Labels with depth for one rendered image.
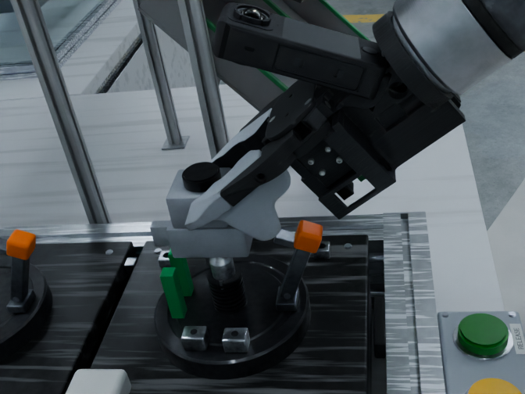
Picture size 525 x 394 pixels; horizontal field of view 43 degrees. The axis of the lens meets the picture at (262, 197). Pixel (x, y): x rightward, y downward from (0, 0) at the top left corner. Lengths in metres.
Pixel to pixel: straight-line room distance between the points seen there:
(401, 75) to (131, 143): 0.80
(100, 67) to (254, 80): 0.86
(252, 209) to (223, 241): 0.05
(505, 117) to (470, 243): 2.10
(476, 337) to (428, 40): 0.27
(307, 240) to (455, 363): 0.16
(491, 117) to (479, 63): 2.50
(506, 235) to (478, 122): 2.04
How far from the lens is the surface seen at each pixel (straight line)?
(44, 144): 1.27
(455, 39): 0.42
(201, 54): 0.69
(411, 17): 0.43
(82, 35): 1.74
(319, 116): 0.45
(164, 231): 0.56
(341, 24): 0.97
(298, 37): 0.44
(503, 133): 2.82
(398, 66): 0.43
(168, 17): 0.73
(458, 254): 0.84
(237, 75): 0.72
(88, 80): 1.49
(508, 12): 0.42
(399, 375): 0.57
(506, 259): 0.84
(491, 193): 2.46
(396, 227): 0.72
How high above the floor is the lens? 1.39
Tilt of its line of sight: 34 degrees down
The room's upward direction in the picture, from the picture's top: 10 degrees counter-clockwise
